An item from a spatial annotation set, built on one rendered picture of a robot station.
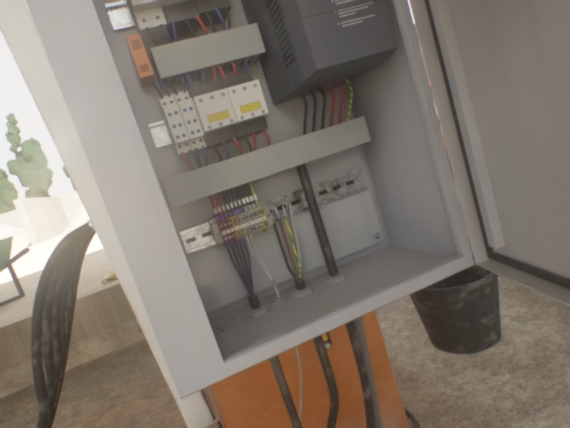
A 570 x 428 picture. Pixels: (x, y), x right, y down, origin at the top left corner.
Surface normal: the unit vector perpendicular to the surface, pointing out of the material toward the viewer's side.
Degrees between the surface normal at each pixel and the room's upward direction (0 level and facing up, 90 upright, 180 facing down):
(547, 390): 0
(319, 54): 90
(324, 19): 90
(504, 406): 0
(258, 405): 90
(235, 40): 90
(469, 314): 98
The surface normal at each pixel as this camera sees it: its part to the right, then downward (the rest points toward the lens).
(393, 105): -0.91, 0.33
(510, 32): -0.95, 0.31
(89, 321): 0.27, 0.06
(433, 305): -0.66, 0.46
